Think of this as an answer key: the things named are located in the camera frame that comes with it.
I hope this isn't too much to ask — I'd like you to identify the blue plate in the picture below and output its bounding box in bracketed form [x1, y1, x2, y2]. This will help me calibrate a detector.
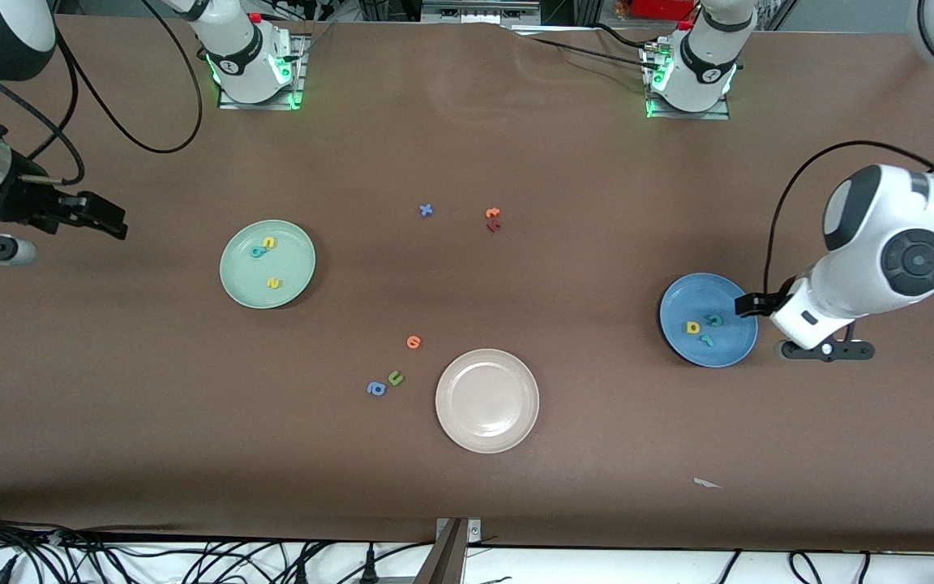
[659, 273, 759, 368]

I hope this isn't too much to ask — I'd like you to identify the green plate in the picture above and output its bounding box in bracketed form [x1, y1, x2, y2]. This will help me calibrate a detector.
[219, 219, 317, 310]

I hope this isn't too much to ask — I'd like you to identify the beige plate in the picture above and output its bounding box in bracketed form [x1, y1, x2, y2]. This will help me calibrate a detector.
[435, 348, 541, 454]

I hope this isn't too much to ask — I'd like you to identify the red box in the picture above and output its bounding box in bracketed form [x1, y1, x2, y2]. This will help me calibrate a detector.
[628, 0, 699, 21]

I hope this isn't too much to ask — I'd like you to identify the table cover sheet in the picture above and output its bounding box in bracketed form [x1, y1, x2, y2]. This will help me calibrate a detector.
[0, 12, 934, 554]

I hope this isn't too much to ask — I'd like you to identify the aluminium table leg profile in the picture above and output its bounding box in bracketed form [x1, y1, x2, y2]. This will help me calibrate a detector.
[414, 519, 468, 584]

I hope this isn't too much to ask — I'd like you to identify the long black right arm cable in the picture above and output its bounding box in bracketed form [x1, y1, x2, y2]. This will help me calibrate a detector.
[54, 0, 204, 155]

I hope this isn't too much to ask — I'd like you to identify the black base power cable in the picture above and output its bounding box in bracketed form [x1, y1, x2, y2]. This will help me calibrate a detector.
[512, 23, 671, 74]

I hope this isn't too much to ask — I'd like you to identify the metal bracket plate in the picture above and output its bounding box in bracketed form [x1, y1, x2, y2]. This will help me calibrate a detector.
[435, 517, 482, 546]

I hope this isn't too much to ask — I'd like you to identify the aluminium frame bar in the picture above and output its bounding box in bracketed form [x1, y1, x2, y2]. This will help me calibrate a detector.
[421, 0, 542, 25]

